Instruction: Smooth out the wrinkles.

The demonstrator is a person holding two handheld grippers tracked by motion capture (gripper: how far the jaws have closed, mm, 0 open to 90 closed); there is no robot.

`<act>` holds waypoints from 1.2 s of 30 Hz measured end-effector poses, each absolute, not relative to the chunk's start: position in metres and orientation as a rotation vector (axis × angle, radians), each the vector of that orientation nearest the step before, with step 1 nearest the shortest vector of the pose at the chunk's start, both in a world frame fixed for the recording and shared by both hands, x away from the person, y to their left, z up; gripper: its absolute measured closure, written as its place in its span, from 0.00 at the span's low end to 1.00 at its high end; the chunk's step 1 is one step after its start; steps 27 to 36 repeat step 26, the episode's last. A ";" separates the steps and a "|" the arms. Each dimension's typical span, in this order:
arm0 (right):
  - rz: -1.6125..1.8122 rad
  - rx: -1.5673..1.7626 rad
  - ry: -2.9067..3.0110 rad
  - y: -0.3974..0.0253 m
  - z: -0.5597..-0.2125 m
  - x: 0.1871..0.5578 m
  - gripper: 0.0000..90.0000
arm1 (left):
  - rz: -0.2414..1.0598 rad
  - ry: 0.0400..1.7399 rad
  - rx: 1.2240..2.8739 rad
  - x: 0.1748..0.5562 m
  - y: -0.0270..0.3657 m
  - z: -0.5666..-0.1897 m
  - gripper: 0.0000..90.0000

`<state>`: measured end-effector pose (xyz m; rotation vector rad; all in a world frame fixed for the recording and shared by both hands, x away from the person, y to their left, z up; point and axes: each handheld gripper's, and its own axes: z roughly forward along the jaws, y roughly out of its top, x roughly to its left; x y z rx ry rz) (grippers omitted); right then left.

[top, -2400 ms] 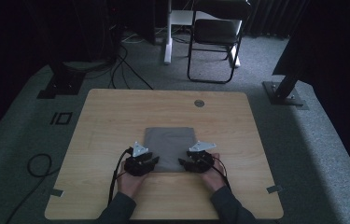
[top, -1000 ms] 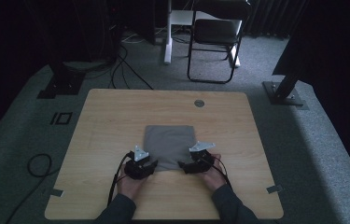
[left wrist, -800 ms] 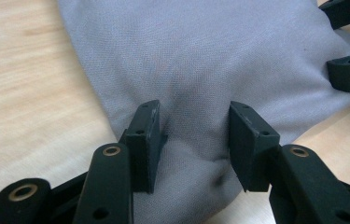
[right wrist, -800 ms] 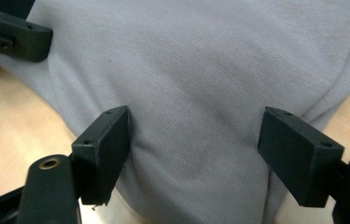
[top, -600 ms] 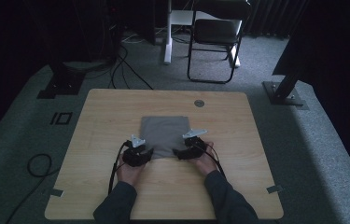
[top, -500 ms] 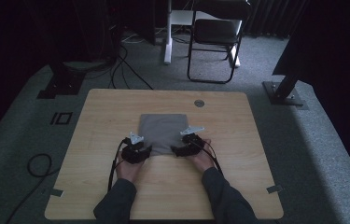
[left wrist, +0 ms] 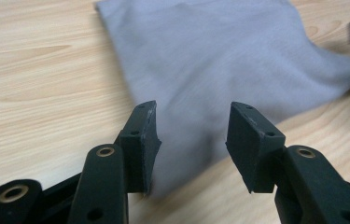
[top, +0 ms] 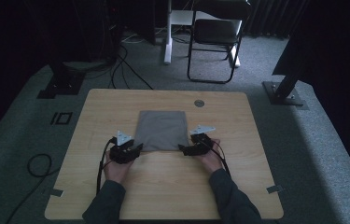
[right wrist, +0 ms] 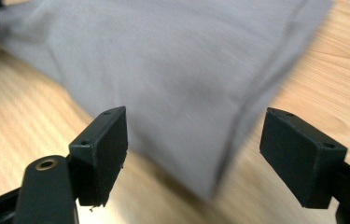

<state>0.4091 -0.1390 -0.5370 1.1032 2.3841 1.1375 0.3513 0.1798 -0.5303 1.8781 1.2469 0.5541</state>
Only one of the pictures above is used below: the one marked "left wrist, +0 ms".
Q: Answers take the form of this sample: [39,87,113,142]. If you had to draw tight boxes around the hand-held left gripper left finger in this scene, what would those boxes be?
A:
[115,100,162,196]

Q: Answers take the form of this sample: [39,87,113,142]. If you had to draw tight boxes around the grey pants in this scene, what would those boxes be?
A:
[93,0,350,199]

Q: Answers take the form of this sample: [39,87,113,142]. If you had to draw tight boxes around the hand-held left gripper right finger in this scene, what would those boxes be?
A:
[225,101,287,194]

